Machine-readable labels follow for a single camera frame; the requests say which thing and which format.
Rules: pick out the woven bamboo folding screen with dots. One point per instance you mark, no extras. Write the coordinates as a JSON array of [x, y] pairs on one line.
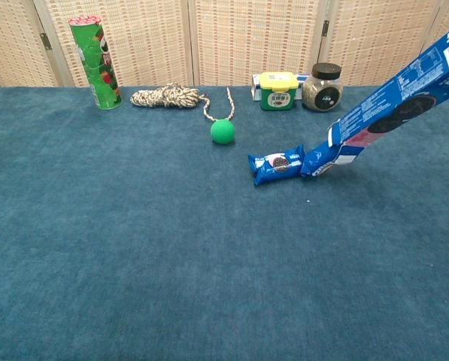
[[254, 37]]

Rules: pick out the black lid glass jar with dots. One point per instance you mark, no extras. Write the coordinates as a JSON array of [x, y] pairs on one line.
[[323, 90]]

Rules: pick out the yellow lid green container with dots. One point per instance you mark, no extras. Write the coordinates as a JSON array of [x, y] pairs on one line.
[[278, 92]]

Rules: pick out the blue Oreo cookie box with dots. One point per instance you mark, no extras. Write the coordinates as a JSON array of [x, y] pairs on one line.
[[397, 97]]

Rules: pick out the white blue carton box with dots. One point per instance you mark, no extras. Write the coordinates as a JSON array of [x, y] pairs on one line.
[[256, 88]]

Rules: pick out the green cylindrical chips can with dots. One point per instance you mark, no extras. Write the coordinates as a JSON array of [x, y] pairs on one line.
[[96, 64]]

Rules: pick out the green ball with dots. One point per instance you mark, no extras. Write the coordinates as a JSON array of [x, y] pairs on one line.
[[222, 131]]

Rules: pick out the blue felt table cloth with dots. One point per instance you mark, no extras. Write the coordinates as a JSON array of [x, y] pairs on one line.
[[152, 244]]

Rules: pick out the dark metal screen hinge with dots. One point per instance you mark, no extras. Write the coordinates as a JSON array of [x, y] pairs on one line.
[[45, 41], [325, 28]]

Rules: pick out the blue cookie packet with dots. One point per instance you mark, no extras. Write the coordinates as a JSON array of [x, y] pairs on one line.
[[318, 163], [276, 164]]

